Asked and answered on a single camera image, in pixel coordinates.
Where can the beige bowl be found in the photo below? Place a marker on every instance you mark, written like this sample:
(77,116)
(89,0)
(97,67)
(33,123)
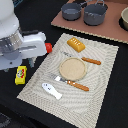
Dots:
(124,16)

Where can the round beige plate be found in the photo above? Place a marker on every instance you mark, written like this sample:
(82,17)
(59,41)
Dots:
(73,69)

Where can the knife with orange handle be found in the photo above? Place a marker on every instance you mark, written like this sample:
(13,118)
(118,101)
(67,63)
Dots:
(83,58)

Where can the white ghost-shaped toy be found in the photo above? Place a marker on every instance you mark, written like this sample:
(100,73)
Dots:
(50,89)

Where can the red toy tomato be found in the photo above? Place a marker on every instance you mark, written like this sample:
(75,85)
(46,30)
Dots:
(48,47)

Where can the orange bread loaf toy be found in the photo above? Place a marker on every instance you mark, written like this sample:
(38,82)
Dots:
(76,44)

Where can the small dark grey pot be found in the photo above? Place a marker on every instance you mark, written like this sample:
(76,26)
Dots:
(72,11)

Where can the fork with orange handle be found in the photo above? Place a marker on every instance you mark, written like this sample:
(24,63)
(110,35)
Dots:
(72,83)

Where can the beige woven placemat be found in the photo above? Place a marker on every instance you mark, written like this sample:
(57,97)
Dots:
(77,107)

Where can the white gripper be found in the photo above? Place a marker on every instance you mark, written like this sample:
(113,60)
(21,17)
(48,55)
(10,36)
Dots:
(16,48)

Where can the yellow butter box toy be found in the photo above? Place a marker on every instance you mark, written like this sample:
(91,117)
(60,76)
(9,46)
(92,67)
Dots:
(20,75)

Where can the large dark grey pot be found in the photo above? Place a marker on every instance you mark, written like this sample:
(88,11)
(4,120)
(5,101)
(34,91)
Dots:
(94,14)

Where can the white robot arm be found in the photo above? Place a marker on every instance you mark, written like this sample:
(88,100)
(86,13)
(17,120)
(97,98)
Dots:
(9,23)

